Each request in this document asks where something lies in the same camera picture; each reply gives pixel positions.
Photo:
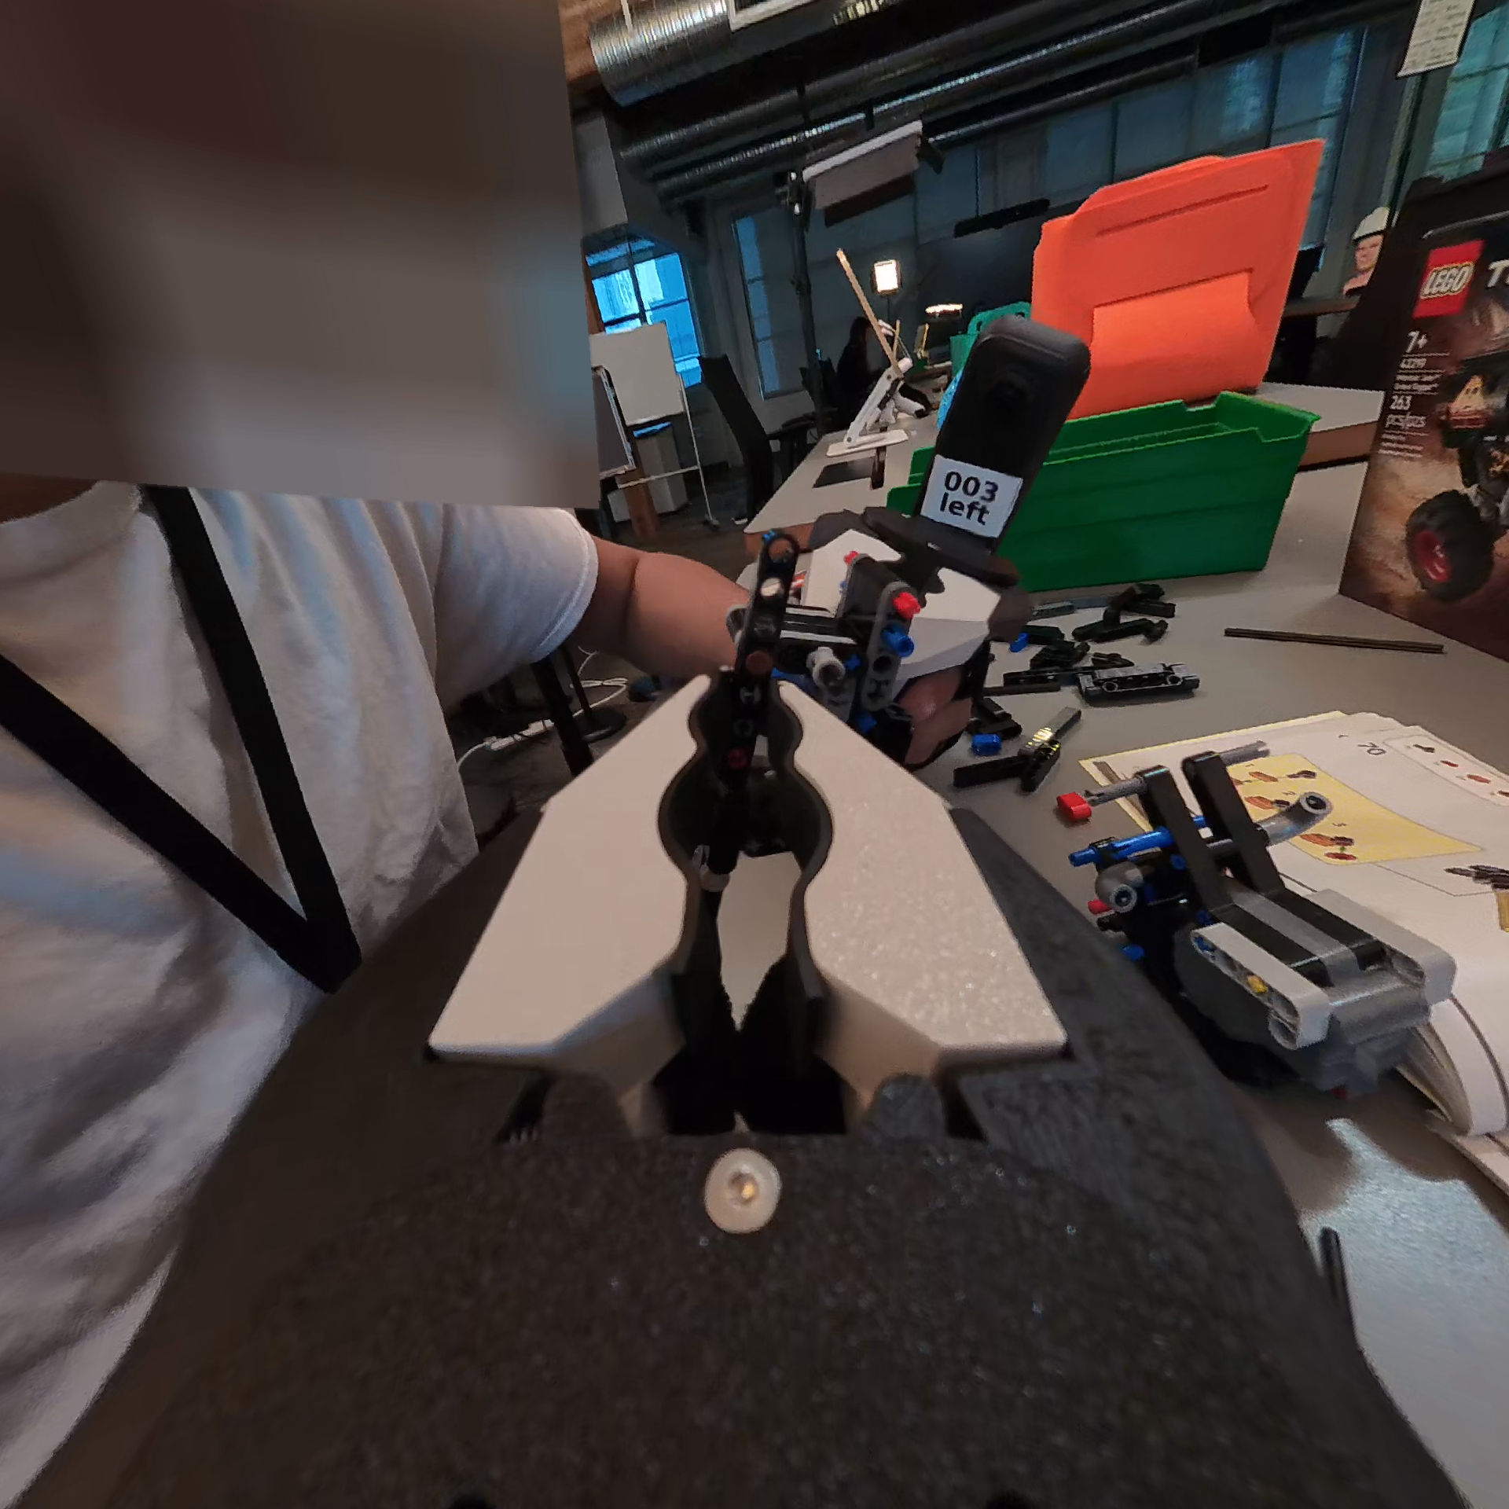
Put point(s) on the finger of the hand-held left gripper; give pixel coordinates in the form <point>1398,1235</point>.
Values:
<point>949,626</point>
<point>837,561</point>

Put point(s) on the black lego beam with pins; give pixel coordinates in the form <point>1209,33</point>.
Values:
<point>749,683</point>

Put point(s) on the pile of loose lego pieces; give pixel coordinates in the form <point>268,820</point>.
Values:
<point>1132,682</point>

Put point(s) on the short black lego axle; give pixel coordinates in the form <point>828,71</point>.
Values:
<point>1335,1280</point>

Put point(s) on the person's left forearm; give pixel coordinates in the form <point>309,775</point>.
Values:
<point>659,613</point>

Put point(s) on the orange plastic bin lid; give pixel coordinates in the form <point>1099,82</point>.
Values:
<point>1178,236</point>

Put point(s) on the long black lego axle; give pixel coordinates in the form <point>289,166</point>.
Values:
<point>1331,640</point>

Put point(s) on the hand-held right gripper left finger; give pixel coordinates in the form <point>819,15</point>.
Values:
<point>566,920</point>

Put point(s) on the white whiteboard on stand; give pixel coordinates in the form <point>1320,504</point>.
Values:
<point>636,378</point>

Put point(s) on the lego instruction booklet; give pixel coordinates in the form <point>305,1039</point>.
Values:
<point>1354,755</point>

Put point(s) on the small green container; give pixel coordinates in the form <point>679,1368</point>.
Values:
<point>988,324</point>

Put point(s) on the grey black lego subassembly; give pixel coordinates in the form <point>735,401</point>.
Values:
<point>1308,967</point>

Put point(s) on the lit panel lamp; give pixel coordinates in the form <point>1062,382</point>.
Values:
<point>886,276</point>

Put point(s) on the white stand with wooden sticks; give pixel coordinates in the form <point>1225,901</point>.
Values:
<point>871,412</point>

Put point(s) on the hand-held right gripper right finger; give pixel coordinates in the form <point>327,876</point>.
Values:
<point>931,931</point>

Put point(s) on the green plastic bin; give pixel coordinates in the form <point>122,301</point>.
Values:
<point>1155,495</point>

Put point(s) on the lego set box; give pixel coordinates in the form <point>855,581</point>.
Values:
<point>1437,471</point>

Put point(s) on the person's white t-shirt torso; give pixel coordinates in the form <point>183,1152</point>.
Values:
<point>388,660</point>

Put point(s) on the black grey lego chassis assembly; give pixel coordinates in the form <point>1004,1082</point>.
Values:
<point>871,637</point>

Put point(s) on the person's left hand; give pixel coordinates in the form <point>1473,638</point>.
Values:
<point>931,708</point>

